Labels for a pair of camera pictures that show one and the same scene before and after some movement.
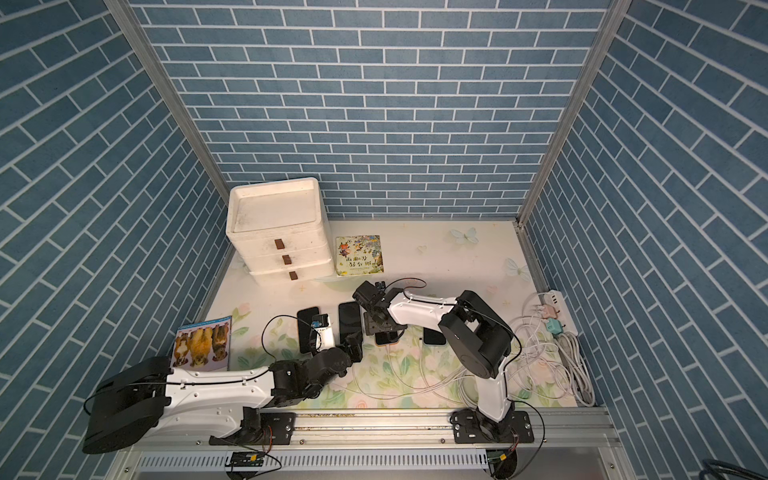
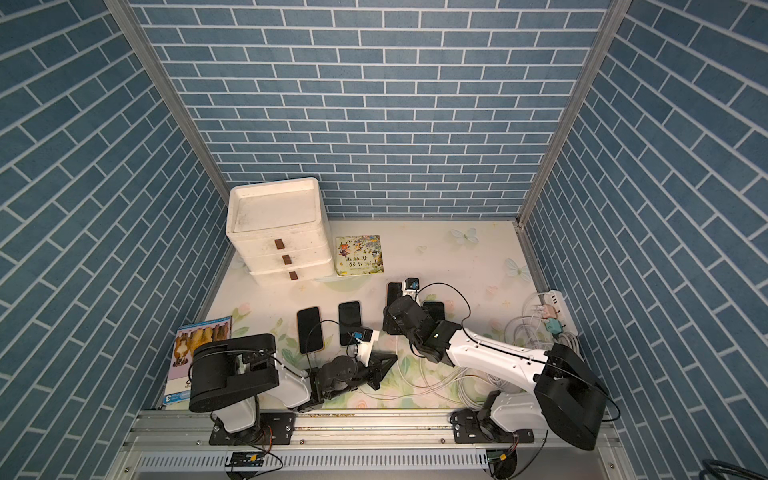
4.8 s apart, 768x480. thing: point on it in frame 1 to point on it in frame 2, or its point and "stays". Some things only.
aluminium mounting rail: [397, 444] stays
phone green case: [349, 319] stays
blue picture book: [204, 346] stays
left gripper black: [357, 352] to [374, 372]
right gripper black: [370, 327] to [389, 321]
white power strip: [562, 313] stays
